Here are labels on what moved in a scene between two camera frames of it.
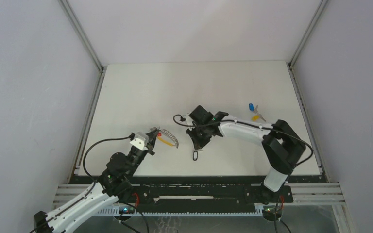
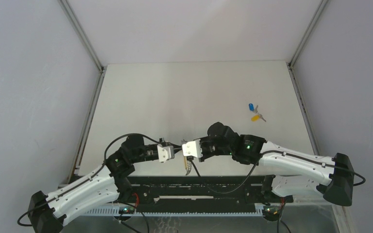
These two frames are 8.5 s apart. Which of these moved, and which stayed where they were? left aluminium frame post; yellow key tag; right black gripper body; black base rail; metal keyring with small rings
Moved: right black gripper body; metal keyring with small rings
Stayed: left aluminium frame post; yellow key tag; black base rail
